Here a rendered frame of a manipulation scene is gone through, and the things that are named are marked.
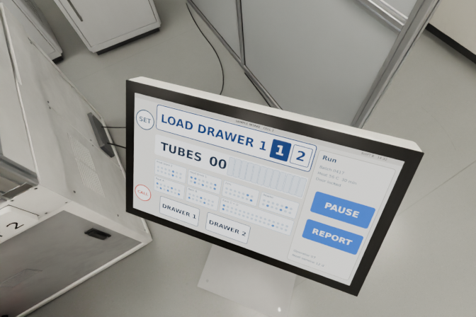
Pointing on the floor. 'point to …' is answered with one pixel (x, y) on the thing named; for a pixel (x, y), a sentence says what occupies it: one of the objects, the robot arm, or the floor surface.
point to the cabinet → (79, 197)
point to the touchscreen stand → (248, 281)
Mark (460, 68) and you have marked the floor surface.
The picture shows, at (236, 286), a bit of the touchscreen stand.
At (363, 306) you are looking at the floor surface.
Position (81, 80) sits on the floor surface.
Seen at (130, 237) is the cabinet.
